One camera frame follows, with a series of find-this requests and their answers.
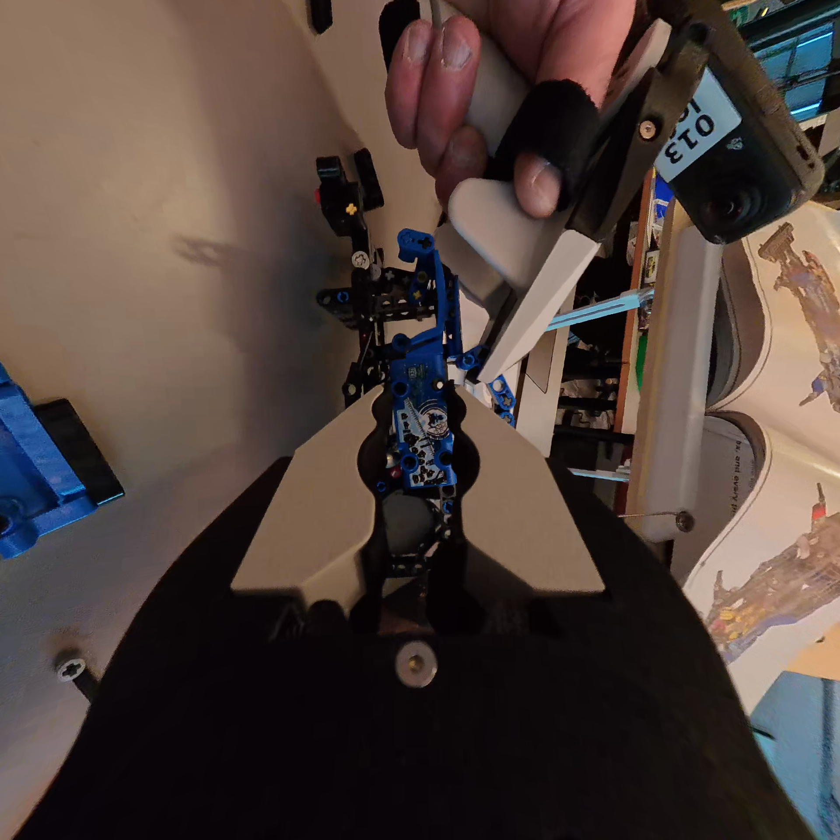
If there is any black pin grey head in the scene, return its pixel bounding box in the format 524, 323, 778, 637
56, 646, 99, 703

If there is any open instruction booklet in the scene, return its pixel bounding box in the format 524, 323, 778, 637
682, 197, 840, 683

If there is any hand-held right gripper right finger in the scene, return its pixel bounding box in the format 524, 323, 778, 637
458, 386, 606, 599

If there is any grey desk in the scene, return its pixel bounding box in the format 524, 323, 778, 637
0, 0, 657, 840

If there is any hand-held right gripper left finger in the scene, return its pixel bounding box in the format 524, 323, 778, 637
230, 386, 389, 602

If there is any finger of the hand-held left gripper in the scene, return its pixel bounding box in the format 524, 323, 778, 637
474, 230, 602, 386

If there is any short black beam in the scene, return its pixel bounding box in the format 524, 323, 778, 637
353, 148, 386, 210

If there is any blue panel piece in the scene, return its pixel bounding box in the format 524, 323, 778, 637
0, 361, 126, 560

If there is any toy truck model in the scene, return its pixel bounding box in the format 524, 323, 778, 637
315, 154, 519, 578

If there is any person's left hand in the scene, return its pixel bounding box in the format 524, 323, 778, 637
386, 0, 639, 221

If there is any white book stand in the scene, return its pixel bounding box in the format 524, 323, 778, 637
518, 167, 772, 592

